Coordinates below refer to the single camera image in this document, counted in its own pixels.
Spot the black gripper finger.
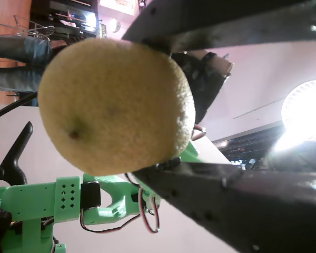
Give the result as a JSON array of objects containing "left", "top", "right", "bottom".
[{"left": 121, "top": 0, "right": 316, "bottom": 54}]

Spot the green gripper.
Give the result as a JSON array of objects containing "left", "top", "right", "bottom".
[{"left": 133, "top": 141, "right": 316, "bottom": 253}]

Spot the yellow ball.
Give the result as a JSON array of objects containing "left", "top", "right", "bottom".
[{"left": 37, "top": 37, "right": 196, "bottom": 176}]

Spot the pale person hand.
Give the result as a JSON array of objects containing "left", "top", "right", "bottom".
[{"left": 213, "top": 55, "right": 235, "bottom": 76}]

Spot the person in dark jacket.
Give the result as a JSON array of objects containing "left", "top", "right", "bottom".
[{"left": 171, "top": 51, "right": 228, "bottom": 125}]

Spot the bright round lamp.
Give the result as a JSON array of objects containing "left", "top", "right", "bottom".
[{"left": 273, "top": 79, "right": 316, "bottom": 154}]

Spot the dark shelf unit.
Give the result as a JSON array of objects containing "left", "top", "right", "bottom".
[{"left": 30, "top": 0, "right": 98, "bottom": 40}]

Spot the person in blue jeans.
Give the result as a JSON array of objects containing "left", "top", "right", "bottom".
[{"left": 0, "top": 35, "right": 54, "bottom": 93}]

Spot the red white black servo wire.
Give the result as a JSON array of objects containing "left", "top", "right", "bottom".
[
  {"left": 191, "top": 125, "right": 208, "bottom": 142},
  {"left": 138, "top": 188, "right": 161, "bottom": 234},
  {"left": 80, "top": 209, "right": 142, "bottom": 233}
]

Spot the metal wire rack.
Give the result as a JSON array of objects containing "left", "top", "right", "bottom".
[{"left": 13, "top": 14, "right": 55, "bottom": 41}]

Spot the black camera cable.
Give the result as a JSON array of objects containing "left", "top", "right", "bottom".
[{"left": 0, "top": 92, "right": 39, "bottom": 123}]

